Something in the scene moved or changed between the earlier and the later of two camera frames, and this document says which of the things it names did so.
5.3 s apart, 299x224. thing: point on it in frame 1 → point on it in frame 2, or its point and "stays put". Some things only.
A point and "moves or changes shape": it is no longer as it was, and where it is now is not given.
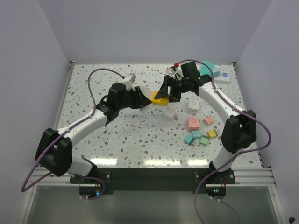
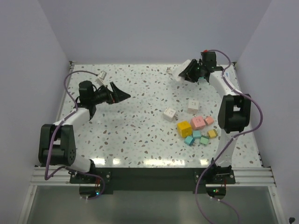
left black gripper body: x=129 y=100 → x=102 y=96
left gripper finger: x=144 y=100 → x=118 y=95
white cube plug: x=193 y=106 stays put
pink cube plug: x=192 y=123 moves or changes shape
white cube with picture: x=168 y=114 stays put
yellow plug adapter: x=212 y=134 stays put
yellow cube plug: x=162 y=101 → x=184 y=129
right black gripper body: x=180 y=87 → x=201 y=67
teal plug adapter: x=196 y=134 stays put
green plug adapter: x=204 y=140 stays put
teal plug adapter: x=189 y=140 stays put
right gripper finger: x=175 y=97 → x=192 y=76
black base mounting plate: x=153 y=181 stays put
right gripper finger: x=163 y=92 → x=191 y=69
